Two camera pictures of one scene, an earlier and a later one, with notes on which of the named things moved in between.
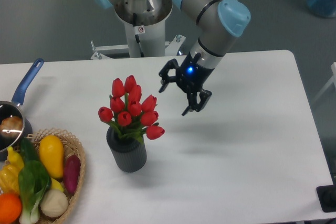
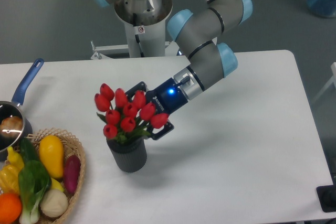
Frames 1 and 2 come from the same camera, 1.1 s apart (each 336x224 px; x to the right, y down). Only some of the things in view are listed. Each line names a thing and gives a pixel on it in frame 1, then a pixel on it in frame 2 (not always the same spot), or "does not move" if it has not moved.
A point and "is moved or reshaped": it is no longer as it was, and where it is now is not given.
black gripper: (191, 75) -> (166, 98)
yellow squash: (51, 153) does not move
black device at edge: (326, 195) does not move
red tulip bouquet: (129, 115) is moved or reshaped
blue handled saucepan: (15, 129) does not move
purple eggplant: (71, 171) does not move
